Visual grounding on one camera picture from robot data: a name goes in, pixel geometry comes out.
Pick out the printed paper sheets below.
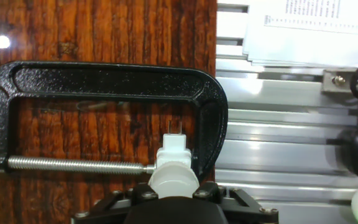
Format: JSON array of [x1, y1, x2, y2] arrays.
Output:
[[242, 0, 358, 68]]

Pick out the brown wooden board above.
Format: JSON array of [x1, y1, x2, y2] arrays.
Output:
[[0, 0, 219, 224]]

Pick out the black C-clamp with steel screw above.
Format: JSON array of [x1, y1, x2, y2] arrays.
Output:
[[0, 60, 229, 184]]

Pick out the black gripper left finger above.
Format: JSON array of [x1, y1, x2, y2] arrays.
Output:
[[71, 182, 160, 224]]

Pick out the white bulb socket adapter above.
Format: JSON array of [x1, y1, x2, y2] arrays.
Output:
[[156, 121, 193, 170]]

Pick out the white light bulb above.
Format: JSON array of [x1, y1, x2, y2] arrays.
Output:
[[147, 161, 200, 198]]

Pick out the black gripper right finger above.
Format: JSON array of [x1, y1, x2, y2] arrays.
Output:
[[193, 181, 279, 224]]

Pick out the thin aluminium strut with bracket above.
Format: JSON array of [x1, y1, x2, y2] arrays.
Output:
[[321, 67, 358, 94]]

